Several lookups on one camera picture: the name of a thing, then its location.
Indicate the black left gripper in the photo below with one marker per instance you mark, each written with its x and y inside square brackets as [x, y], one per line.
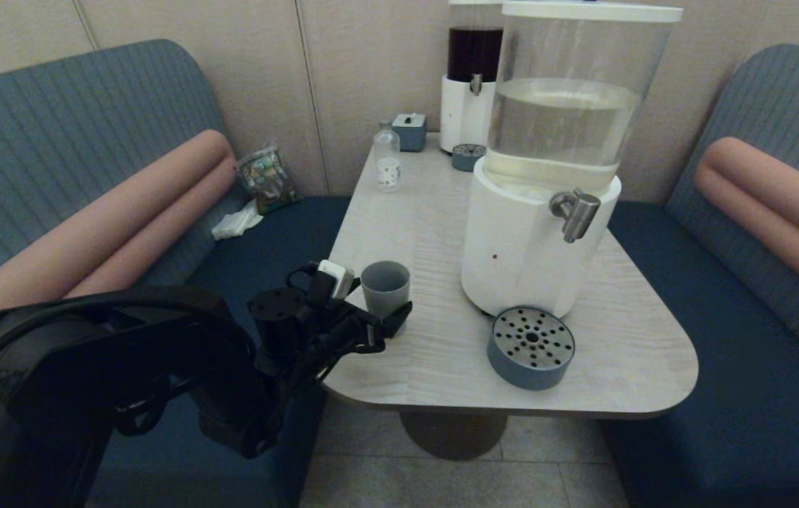
[343, 331]

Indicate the grey plastic cup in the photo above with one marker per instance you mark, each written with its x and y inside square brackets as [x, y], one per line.
[385, 293]

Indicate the large steel dispenser tap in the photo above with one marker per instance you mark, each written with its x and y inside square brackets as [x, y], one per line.
[576, 210]

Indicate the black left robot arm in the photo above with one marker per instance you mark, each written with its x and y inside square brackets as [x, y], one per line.
[89, 374]

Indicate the large clear water dispenser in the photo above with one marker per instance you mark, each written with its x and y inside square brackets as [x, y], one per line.
[512, 247]

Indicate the large blue drip tray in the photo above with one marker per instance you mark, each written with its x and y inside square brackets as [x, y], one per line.
[526, 372]

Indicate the small clear bottle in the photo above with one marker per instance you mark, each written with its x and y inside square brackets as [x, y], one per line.
[387, 156]

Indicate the blue upholstered bench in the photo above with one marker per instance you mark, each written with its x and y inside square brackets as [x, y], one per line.
[724, 353]
[244, 254]

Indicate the small blue drip tray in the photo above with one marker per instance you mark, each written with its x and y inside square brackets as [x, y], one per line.
[465, 162]

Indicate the blue-grey tissue box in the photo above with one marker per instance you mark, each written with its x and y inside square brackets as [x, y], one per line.
[410, 135]

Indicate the crumpled white tissue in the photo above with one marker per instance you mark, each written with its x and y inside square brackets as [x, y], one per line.
[233, 224]

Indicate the patterned snack bag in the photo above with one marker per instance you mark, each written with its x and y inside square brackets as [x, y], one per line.
[269, 178]

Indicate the dark drink dispenser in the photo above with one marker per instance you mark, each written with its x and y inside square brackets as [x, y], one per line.
[459, 113]

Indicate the small steel dispenser tap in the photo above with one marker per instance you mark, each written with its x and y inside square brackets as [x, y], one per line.
[476, 85]

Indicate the pink bolster cushion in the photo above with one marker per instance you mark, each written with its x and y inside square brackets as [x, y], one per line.
[124, 219]
[781, 203]

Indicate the white dispenser lid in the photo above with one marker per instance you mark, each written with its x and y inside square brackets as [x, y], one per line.
[590, 11]

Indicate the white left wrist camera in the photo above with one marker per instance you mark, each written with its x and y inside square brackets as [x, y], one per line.
[339, 275]

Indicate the ribbed table pedestal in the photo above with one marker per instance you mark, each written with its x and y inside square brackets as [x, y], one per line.
[452, 434]

